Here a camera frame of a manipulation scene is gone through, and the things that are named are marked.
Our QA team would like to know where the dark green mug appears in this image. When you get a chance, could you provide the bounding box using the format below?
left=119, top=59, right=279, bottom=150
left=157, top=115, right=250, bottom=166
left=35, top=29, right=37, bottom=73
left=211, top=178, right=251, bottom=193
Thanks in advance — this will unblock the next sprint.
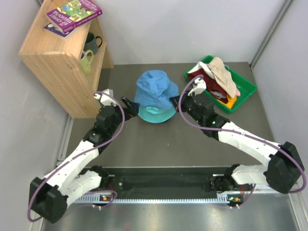
left=83, top=32, right=103, bottom=54

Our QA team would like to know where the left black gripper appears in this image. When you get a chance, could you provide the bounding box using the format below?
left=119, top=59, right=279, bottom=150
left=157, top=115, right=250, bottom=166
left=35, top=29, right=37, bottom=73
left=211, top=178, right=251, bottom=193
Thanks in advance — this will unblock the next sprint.
left=108, top=97, right=140, bottom=135

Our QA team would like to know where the lower purple book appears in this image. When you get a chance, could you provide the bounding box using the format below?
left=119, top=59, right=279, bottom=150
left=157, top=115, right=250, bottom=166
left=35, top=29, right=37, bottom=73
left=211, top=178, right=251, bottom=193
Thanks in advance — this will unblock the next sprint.
left=43, top=23, right=71, bottom=38

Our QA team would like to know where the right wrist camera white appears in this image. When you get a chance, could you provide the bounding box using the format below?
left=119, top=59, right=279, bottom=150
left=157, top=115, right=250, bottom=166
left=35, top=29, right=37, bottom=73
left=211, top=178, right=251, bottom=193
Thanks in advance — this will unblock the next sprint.
left=188, top=75, right=206, bottom=96

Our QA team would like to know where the white hat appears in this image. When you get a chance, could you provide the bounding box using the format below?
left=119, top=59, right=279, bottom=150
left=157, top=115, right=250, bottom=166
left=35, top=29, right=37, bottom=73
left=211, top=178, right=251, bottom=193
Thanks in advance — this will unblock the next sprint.
left=188, top=61, right=215, bottom=79

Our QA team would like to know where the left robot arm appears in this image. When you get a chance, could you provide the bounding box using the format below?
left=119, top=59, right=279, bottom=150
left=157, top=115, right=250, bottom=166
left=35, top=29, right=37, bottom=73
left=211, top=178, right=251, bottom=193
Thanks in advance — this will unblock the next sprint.
left=27, top=92, right=140, bottom=223

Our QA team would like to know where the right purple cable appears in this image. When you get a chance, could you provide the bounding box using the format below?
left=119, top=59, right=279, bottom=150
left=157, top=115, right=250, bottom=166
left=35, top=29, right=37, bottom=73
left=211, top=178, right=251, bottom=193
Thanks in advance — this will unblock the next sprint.
left=178, top=75, right=306, bottom=209

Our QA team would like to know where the green plastic tray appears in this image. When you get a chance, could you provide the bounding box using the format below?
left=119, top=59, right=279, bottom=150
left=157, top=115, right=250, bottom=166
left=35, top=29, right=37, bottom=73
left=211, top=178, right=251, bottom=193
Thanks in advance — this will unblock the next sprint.
left=184, top=55, right=257, bottom=114

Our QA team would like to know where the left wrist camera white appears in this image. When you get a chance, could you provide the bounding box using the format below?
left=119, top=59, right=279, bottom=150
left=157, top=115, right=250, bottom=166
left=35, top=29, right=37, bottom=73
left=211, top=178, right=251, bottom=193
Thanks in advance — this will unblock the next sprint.
left=93, top=89, right=117, bottom=107

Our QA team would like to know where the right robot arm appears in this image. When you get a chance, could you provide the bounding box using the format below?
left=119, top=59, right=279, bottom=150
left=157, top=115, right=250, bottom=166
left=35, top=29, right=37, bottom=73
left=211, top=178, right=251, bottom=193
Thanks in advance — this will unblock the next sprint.
left=170, top=94, right=305, bottom=194

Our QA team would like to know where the cyan bucket hat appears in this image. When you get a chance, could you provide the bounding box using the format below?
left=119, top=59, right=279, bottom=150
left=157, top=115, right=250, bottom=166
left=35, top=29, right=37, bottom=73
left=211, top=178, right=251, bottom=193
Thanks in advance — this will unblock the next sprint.
left=138, top=106, right=176, bottom=124

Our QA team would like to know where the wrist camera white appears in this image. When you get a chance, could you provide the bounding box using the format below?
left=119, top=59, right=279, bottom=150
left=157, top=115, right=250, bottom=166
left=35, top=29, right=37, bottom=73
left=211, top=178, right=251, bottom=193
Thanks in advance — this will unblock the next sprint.
left=188, top=75, right=206, bottom=96
left=93, top=89, right=117, bottom=107

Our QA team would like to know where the wooden shelf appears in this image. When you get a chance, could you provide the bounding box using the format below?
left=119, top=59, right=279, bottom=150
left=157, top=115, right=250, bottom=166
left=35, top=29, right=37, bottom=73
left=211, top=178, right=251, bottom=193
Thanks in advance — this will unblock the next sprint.
left=19, top=0, right=114, bottom=118

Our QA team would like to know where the light green mug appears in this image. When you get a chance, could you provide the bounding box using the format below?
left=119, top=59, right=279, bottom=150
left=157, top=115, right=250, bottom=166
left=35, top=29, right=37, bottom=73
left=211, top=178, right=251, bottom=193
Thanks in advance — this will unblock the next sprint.
left=79, top=50, right=94, bottom=75

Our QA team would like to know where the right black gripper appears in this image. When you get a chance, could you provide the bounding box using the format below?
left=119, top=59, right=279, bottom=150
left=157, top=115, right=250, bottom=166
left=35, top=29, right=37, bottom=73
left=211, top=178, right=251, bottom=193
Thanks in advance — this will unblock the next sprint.
left=170, top=90, right=204, bottom=126

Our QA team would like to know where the beige bucket hat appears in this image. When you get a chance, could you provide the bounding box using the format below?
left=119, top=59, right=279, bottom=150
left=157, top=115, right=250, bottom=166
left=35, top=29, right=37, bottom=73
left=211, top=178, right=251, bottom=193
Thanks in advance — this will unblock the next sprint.
left=208, top=57, right=237, bottom=98

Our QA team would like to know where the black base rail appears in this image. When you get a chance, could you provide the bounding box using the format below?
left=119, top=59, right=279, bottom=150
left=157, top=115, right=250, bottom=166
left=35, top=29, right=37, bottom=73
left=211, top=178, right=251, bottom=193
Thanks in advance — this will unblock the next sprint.
left=103, top=167, right=252, bottom=193

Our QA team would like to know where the aluminium frame rail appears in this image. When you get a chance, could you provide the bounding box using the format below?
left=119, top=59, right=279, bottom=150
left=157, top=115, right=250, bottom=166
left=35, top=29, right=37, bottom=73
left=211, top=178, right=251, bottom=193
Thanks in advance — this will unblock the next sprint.
left=39, top=173, right=303, bottom=205

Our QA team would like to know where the purple book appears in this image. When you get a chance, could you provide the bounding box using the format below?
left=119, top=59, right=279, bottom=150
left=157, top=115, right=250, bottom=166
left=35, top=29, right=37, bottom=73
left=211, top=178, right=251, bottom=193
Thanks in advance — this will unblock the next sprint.
left=43, top=23, right=71, bottom=38
left=46, top=0, right=103, bottom=33

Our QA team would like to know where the yellow hat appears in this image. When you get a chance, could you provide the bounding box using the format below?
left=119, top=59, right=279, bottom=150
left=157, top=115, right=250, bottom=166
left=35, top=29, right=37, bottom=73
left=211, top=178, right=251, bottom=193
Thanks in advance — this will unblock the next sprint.
left=218, top=95, right=238, bottom=109

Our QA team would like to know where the dark red hat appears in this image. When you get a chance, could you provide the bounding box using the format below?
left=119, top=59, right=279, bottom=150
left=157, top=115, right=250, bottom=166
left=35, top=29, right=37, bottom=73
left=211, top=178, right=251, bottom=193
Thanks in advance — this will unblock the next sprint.
left=188, top=70, right=228, bottom=103

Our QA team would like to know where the medium blue bucket hat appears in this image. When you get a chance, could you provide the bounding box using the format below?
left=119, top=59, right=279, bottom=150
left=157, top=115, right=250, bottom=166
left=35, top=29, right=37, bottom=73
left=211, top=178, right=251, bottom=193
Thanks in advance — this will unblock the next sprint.
left=134, top=70, right=179, bottom=110

